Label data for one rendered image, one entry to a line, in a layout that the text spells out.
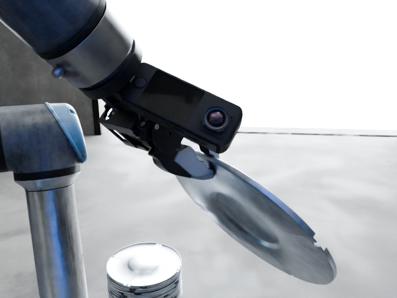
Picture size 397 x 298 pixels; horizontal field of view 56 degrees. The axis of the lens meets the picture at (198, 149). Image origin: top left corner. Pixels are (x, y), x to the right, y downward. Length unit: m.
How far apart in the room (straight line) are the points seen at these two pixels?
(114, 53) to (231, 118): 0.12
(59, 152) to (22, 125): 0.07
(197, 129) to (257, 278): 1.75
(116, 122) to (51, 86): 4.50
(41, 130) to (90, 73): 0.36
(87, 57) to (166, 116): 0.09
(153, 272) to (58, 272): 0.79
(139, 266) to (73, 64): 1.25
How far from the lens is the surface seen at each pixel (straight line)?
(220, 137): 0.34
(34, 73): 4.97
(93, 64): 0.33
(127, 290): 1.46
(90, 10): 0.33
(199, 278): 2.04
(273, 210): 0.46
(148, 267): 1.52
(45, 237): 0.73
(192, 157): 0.44
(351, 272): 2.23
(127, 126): 0.40
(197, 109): 0.35
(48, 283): 0.76
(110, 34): 0.33
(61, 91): 4.86
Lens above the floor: 1.21
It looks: 17 degrees down
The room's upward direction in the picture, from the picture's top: straight up
